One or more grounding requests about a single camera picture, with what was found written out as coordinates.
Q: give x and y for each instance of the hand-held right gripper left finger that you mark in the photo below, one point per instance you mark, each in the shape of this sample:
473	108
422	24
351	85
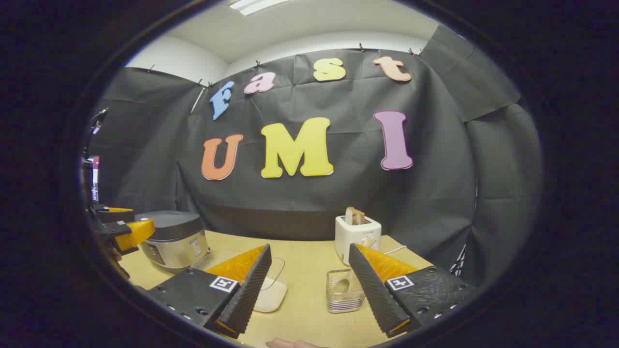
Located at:
249	290

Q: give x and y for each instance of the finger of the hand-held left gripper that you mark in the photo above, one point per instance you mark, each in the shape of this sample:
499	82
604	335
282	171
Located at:
116	215
133	234

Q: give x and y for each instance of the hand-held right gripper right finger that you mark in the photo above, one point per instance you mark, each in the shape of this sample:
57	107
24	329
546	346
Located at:
375	290

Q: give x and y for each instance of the clear chopstick holder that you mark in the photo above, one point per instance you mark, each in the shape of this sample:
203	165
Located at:
346	302

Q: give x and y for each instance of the wooden spoon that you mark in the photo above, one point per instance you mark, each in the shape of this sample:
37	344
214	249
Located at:
342	285

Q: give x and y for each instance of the grey silver rice cooker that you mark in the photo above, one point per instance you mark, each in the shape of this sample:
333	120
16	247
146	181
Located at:
174	237

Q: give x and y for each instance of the computer monitor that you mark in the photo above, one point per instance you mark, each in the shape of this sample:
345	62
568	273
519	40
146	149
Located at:
95	179

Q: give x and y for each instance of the white toaster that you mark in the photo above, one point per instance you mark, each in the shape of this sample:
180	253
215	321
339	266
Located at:
355	237

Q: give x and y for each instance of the black backdrop cloth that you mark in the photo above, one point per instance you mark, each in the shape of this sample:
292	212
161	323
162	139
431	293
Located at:
338	203

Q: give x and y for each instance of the ceiling light panel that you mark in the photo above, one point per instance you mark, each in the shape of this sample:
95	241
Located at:
256	5

